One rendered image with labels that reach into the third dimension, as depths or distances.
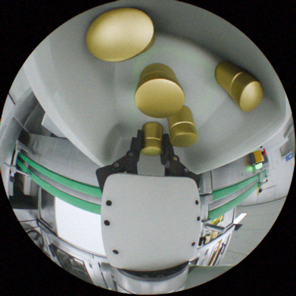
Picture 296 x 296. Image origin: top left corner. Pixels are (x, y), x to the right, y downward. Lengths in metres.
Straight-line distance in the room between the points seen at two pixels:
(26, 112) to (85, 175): 0.60
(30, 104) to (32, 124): 0.13
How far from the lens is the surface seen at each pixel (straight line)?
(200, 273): 0.19
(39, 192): 0.84
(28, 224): 0.91
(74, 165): 0.30
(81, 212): 0.52
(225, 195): 0.30
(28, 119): 0.74
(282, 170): 6.16
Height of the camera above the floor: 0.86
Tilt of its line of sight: 26 degrees down
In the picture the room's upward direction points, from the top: 176 degrees counter-clockwise
